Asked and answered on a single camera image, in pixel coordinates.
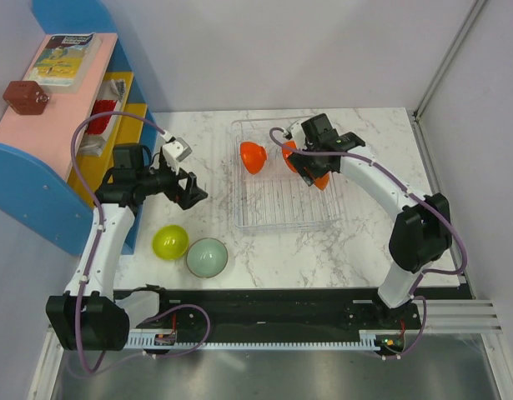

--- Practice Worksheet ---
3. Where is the white bowl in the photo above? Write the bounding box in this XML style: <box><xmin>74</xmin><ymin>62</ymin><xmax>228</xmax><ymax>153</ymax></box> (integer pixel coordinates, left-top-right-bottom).
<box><xmin>314</xmin><ymin>173</ymin><xmax>330</xmax><ymax>191</ymax></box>

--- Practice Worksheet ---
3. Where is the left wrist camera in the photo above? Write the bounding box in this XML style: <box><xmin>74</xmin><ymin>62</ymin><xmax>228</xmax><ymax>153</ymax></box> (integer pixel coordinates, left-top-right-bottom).
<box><xmin>161</xmin><ymin>137</ymin><xmax>192</xmax><ymax>174</ymax></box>

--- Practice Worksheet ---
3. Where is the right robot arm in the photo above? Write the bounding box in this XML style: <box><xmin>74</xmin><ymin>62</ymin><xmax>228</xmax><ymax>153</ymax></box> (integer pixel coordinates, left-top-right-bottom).
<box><xmin>284</xmin><ymin>113</ymin><xmax>453</xmax><ymax>328</ymax></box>

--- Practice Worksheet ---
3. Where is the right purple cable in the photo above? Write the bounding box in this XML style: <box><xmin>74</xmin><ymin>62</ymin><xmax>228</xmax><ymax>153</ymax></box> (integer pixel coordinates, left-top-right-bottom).
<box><xmin>268</xmin><ymin>126</ymin><xmax>469</xmax><ymax>362</ymax></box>

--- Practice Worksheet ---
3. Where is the aluminium corner post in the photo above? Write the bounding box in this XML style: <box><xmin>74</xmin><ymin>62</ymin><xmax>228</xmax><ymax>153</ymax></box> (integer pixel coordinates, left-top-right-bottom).
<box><xmin>410</xmin><ymin>0</ymin><xmax>490</xmax><ymax>123</ymax></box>

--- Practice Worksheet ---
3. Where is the orange bowl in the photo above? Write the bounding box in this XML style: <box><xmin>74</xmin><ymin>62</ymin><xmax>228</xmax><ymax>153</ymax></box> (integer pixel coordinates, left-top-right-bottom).
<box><xmin>239</xmin><ymin>142</ymin><xmax>267</xmax><ymax>175</ymax></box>
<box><xmin>281</xmin><ymin>140</ymin><xmax>297</xmax><ymax>173</ymax></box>

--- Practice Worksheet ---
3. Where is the illustrated book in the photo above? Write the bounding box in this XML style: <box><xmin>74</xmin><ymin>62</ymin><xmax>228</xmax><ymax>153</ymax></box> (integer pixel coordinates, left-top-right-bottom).
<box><xmin>25</xmin><ymin>32</ymin><xmax>102</xmax><ymax>93</ymax></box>

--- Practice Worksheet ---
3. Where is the clear wire dish rack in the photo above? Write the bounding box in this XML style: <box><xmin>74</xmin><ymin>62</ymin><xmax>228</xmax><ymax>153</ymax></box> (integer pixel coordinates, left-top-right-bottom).
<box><xmin>230</xmin><ymin>115</ymin><xmax>345</xmax><ymax>233</ymax></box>

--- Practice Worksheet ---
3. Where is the pale green bowl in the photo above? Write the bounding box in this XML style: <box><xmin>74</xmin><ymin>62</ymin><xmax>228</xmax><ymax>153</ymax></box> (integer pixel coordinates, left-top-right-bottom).
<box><xmin>186</xmin><ymin>237</ymin><xmax>229</xmax><ymax>278</ymax></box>

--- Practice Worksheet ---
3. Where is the lime green bowl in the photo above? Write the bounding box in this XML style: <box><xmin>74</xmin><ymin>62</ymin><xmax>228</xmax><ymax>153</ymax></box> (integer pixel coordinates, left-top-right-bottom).
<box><xmin>152</xmin><ymin>225</ymin><xmax>189</xmax><ymax>261</ymax></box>

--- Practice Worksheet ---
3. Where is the white slotted cable duct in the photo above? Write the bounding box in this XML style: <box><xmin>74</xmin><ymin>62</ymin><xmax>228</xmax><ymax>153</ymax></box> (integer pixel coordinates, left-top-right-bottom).
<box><xmin>123</xmin><ymin>329</ymin><xmax>380</xmax><ymax>352</ymax></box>

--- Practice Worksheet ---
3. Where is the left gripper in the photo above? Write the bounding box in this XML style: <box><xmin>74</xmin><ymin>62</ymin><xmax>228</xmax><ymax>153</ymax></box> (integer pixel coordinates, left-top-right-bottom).
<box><xmin>137</xmin><ymin>155</ymin><xmax>207</xmax><ymax>210</ymax></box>

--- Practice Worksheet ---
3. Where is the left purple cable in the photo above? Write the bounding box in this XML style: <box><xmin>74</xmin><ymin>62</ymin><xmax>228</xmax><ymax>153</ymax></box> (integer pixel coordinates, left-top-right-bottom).
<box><xmin>63</xmin><ymin>110</ymin><xmax>213</xmax><ymax>379</ymax></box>

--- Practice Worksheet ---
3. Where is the purple cable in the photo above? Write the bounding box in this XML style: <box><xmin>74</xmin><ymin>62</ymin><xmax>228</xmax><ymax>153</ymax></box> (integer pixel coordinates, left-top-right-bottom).
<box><xmin>63</xmin><ymin>110</ymin><xmax>213</xmax><ymax>379</ymax></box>
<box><xmin>268</xmin><ymin>126</ymin><xmax>469</xmax><ymax>362</ymax></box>

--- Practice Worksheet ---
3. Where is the blue pink yellow shelf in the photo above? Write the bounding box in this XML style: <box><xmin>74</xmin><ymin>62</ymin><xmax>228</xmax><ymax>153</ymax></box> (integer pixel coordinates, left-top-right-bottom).
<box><xmin>0</xmin><ymin>1</ymin><xmax>152</xmax><ymax>256</ymax></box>

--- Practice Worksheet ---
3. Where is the brown perforated box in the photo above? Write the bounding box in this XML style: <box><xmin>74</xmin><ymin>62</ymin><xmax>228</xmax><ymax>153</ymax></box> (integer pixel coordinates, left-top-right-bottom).
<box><xmin>3</xmin><ymin>81</ymin><xmax>48</xmax><ymax>116</ymax></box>

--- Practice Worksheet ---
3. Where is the red white brush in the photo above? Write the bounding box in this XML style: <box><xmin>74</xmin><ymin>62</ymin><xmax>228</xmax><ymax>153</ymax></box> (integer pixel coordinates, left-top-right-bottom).
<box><xmin>78</xmin><ymin>78</ymin><xmax>128</xmax><ymax>158</ymax></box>

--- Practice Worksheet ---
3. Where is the aluminium frame rail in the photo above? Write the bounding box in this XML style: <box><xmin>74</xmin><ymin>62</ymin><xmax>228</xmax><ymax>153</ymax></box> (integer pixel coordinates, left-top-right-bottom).
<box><xmin>28</xmin><ymin>283</ymin><xmax>500</xmax><ymax>399</ymax></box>

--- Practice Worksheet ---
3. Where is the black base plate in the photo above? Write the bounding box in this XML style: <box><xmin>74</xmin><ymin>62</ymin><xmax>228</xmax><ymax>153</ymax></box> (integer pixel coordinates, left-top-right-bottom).
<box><xmin>123</xmin><ymin>286</ymin><xmax>424</xmax><ymax>345</ymax></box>

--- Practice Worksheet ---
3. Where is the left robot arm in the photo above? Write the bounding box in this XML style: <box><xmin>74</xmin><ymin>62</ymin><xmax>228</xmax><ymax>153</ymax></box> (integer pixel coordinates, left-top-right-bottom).
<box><xmin>46</xmin><ymin>138</ymin><xmax>208</xmax><ymax>351</ymax></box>

